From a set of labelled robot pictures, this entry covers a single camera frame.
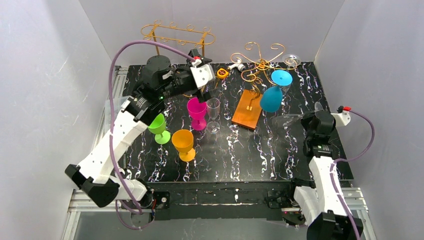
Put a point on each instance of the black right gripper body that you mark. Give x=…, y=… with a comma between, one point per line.
x=311, y=120

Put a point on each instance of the gold rectangular hanging rack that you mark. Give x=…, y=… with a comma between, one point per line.
x=160, y=33

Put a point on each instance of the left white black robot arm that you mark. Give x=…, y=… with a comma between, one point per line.
x=93, y=175

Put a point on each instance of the blue plastic wine glass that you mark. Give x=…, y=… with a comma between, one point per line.
x=272, y=98

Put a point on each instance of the clear plastic screw box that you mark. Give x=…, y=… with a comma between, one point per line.
x=117, y=106

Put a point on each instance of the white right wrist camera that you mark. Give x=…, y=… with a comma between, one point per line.
x=342, y=117

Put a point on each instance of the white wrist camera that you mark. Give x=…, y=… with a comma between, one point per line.
x=202, y=71
x=342, y=117

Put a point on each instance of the yellow tape measure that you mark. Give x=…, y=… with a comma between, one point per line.
x=222, y=73

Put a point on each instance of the orange plastic wine glass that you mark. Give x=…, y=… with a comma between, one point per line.
x=183, y=141

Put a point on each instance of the white pipe fitting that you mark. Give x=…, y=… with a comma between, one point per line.
x=239, y=66

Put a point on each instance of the clear wine glass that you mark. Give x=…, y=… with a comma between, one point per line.
x=291, y=60
x=213, y=111
x=286, y=120

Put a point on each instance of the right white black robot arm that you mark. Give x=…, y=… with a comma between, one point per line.
x=321, y=201

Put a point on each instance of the magenta plastic wine glass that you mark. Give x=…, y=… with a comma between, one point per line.
x=197, y=111

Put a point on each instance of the green plastic wine glass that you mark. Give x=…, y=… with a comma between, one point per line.
x=158, y=128

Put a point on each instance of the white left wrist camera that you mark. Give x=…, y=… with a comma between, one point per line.
x=202, y=71

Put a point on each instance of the black bit strip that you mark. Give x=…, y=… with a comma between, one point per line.
x=126, y=159

